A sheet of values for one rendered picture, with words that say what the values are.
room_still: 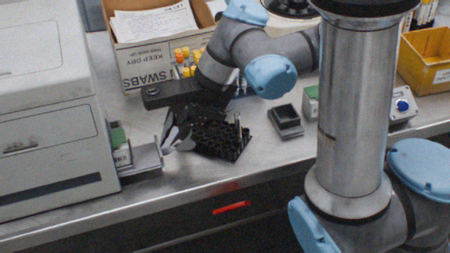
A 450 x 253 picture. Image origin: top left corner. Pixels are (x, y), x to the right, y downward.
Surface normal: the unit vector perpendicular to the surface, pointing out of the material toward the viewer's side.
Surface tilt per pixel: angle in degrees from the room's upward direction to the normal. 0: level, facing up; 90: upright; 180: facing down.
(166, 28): 2
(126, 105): 0
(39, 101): 89
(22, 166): 90
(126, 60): 91
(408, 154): 8
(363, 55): 84
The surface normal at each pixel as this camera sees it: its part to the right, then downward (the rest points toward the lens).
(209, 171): 0.00, -0.74
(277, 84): 0.44, 0.65
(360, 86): -0.05, 0.58
